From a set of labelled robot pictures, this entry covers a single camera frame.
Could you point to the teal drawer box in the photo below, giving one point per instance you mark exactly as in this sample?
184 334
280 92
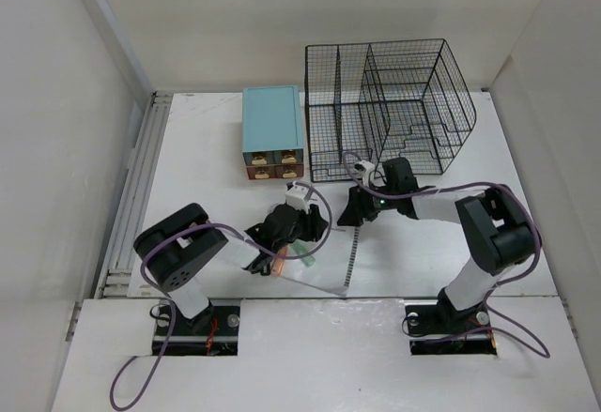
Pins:
272 132

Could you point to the black wire mesh organizer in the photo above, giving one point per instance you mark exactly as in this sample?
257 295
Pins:
382 100

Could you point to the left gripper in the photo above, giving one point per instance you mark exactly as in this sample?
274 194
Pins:
315 225

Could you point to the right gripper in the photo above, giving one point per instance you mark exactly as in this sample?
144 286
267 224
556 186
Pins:
357 208

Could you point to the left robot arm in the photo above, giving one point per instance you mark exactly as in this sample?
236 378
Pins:
175 250

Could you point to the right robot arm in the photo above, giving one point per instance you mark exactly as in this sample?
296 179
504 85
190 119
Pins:
499 233

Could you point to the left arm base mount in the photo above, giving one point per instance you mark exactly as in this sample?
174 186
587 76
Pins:
216 335

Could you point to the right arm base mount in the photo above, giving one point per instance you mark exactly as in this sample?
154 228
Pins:
432 335

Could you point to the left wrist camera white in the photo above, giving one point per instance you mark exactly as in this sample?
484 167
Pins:
298 196

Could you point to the orange highlighter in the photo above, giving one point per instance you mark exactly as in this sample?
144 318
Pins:
278 263

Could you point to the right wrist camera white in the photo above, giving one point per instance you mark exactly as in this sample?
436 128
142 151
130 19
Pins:
365 171

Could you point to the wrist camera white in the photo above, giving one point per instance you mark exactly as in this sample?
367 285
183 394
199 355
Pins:
365 171
298 196

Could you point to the aluminium rail frame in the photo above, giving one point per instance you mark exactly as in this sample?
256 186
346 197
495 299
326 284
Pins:
112 276

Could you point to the white paper sheets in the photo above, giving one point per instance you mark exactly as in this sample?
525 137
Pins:
330 269

